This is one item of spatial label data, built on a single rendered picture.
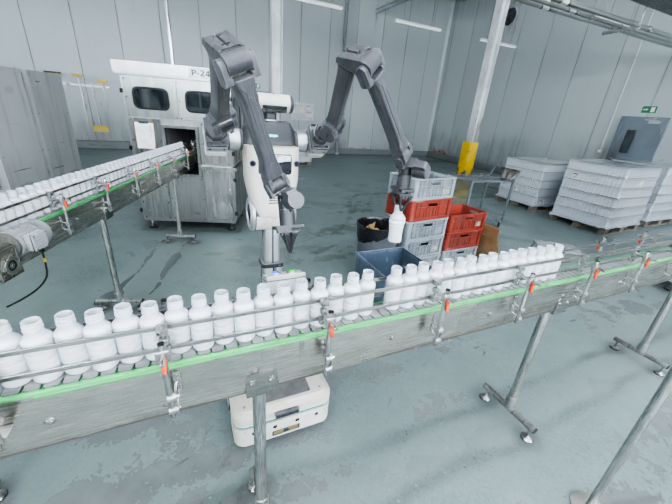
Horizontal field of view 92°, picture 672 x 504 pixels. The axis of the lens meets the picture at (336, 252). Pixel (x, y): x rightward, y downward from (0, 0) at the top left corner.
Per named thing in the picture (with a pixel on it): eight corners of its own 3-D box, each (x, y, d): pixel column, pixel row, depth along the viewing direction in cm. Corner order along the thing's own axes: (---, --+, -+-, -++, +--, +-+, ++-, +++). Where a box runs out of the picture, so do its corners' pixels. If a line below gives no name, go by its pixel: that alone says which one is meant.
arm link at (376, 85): (367, 48, 105) (350, 70, 102) (382, 45, 102) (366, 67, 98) (403, 151, 136) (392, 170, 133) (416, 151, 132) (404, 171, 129)
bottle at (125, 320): (145, 362, 87) (134, 310, 80) (118, 367, 84) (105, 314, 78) (146, 347, 92) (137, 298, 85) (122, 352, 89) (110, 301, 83)
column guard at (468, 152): (462, 179, 1010) (470, 142, 966) (453, 176, 1043) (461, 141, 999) (471, 179, 1026) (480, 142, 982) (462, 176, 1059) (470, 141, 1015)
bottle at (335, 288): (344, 321, 110) (348, 278, 104) (327, 324, 108) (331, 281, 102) (337, 311, 115) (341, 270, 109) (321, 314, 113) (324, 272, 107)
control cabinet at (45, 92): (59, 181, 628) (29, 69, 551) (86, 183, 634) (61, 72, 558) (26, 191, 553) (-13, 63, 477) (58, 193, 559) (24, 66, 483)
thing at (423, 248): (401, 262, 348) (404, 243, 339) (378, 248, 380) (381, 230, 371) (441, 254, 378) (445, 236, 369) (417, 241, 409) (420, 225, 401)
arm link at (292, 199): (282, 174, 116) (261, 185, 112) (294, 168, 105) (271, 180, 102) (298, 203, 119) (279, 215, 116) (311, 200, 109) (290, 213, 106)
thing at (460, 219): (448, 234, 377) (452, 216, 368) (424, 223, 410) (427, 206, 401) (484, 229, 403) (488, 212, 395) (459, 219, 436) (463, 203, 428)
